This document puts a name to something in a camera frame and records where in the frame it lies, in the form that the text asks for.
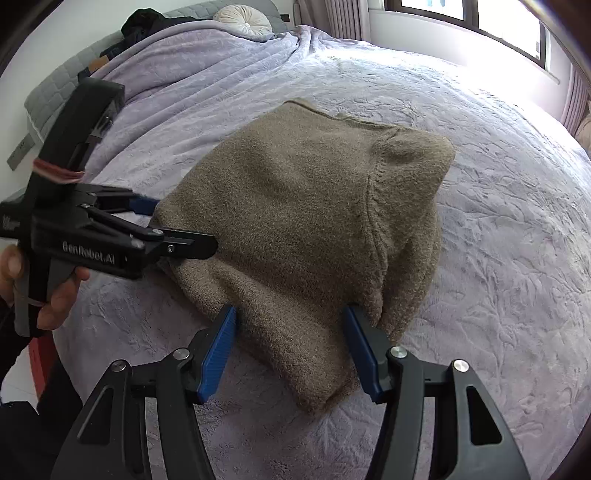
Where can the person black clothing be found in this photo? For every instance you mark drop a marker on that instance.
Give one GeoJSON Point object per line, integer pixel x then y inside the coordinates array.
{"type": "Point", "coordinates": [31, 439]}

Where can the dark framed window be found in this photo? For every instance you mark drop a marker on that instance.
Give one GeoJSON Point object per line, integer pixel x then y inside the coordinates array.
{"type": "Point", "coordinates": [508, 22]}

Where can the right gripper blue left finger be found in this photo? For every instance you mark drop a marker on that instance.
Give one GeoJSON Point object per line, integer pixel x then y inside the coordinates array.
{"type": "Point", "coordinates": [108, 440]}

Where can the brown knit sweater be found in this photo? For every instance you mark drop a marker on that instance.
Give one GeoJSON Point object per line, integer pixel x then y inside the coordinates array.
{"type": "Point", "coordinates": [312, 212]}

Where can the pink pleated curtain right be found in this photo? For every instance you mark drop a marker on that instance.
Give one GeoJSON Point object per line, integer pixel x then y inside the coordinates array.
{"type": "Point", "coordinates": [576, 101]}

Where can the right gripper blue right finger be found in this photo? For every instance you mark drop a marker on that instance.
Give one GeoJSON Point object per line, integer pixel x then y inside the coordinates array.
{"type": "Point", "coordinates": [471, 438]}

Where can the lavender embossed bedspread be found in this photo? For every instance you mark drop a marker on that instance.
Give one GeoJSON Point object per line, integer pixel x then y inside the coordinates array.
{"type": "Point", "coordinates": [511, 294]}

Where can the pleated curtain left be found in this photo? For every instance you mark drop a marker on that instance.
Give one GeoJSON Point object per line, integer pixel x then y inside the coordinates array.
{"type": "Point", "coordinates": [343, 19]}

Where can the grey wall switch panel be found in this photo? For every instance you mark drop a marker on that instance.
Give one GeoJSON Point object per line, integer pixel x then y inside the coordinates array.
{"type": "Point", "coordinates": [20, 152]}

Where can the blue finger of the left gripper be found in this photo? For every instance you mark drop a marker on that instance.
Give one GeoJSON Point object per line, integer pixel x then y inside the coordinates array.
{"type": "Point", "coordinates": [121, 245]}
{"type": "Point", "coordinates": [116, 200]}

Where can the person left hand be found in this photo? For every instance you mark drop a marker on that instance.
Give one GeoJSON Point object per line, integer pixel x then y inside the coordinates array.
{"type": "Point", "coordinates": [52, 315]}

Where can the dark clothes pile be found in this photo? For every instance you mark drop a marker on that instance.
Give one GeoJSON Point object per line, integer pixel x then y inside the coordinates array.
{"type": "Point", "coordinates": [140, 25]}

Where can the purple fleece blanket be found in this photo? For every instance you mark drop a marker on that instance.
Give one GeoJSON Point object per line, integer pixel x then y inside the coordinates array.
{"type": "Point", "coordinates": [191, 86]}

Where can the round cream pillow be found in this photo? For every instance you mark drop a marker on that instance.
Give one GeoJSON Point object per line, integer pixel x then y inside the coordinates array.
{"type": "Point", "coordinates": [245, 20]}

